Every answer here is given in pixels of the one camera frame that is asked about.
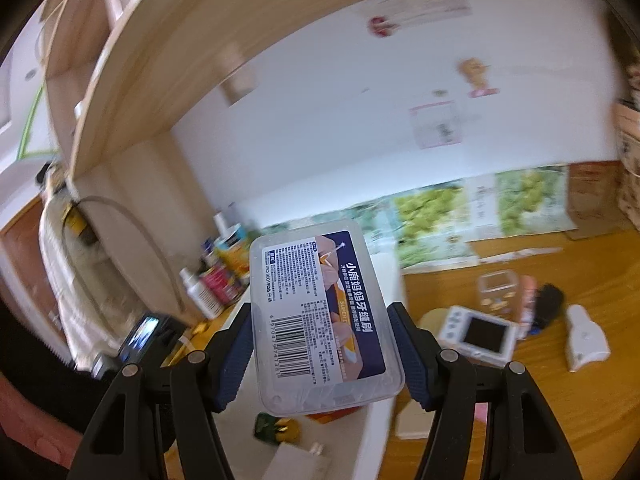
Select brown cardboard sheet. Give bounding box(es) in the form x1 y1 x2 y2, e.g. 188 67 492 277
567 160 626 241

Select white handheld device with screen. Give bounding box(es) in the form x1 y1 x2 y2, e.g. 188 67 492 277
440 305 518 368

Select pink packaged item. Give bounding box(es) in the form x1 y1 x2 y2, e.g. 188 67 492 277
520 275 538 326

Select white card box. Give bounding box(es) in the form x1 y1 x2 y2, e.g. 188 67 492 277
265 442 331 480

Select orange pony sticker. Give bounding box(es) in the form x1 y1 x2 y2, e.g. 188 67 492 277
459 58 500 97

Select beige round case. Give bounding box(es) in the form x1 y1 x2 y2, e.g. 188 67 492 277
419 310 451 341

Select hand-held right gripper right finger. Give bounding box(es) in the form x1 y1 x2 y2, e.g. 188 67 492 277
389 301 583 480

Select clear plastic floss box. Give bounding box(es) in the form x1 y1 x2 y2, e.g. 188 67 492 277
248 217 406 417

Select white spray bottle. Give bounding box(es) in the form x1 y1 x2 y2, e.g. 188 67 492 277
180 267 223 318

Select white plastic clip holder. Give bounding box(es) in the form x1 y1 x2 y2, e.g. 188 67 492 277
565 305 611 372

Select green bottle with gold cap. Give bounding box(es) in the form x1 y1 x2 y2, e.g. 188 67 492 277
255 412 301 446

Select pink sticky note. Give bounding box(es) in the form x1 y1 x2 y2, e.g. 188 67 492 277
410 101 463 150

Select red wall sticker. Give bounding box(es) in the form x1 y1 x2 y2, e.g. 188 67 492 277
369 16 398 38

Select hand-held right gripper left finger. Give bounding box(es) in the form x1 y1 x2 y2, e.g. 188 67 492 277
67 301 256 480

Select clear tape patch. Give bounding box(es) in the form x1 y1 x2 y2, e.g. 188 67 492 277
220 67 258 106

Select black power adapter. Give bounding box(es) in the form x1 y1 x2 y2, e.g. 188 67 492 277
532 284 566 328

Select pink can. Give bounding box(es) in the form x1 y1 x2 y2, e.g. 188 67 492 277
200 260 247 306

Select white tote bag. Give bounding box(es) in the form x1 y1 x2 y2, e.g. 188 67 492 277
62 195 186 316

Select wooden shelf unit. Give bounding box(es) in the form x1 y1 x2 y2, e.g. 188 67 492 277
42 0 616 311

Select clear small printed container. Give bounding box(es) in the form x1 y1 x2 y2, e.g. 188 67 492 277
475 271 518 313

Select white plastic storage tray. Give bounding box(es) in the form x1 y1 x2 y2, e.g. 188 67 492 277
215 252 407 480

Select grape print cardboard sheet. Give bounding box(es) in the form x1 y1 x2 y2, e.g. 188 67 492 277
310 165 571 271

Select pale paper strip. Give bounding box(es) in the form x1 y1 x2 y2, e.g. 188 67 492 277
370 0 473 26

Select person's left forearm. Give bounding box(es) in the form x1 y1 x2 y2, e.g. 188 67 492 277
0 374 83 468

